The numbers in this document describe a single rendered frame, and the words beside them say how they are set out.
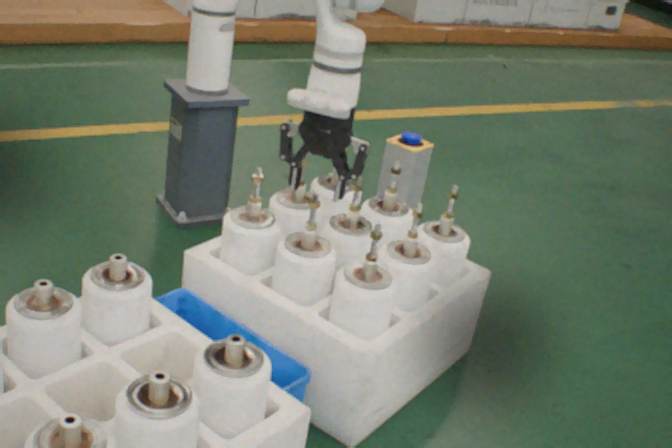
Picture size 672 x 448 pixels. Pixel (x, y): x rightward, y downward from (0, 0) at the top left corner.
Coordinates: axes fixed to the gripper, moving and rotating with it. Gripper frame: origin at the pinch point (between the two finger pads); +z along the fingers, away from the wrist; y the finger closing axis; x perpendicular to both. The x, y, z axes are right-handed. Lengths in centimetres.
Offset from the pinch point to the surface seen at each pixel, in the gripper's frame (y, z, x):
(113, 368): 14.3, 18.0, 33.5
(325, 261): -3.9, 10.8, 2.3
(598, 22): -43, 23, -365
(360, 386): -15.2, 23.3, 13.2
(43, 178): 79, 35, -39
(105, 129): 85, 35, -75
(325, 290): -4.5, 16.3, 1.5
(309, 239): -0.4, 8.6, 1.0
